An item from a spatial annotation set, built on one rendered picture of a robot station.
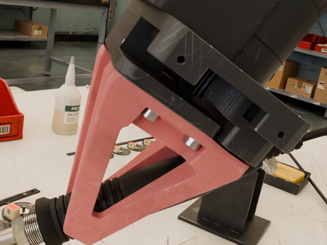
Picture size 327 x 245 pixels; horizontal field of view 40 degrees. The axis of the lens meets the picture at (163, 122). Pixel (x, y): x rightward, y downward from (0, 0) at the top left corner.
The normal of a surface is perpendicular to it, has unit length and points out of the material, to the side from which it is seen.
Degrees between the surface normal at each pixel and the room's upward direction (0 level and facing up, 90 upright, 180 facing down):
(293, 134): 90
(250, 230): 0
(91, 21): 90
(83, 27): 90
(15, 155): 0
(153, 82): 90
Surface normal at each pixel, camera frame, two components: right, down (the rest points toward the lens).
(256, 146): 0.18, 0.33
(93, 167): -0.04, 0.58
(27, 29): -0.65, 0.11
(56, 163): 0.18, -0.94
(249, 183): -0.47, 0.18
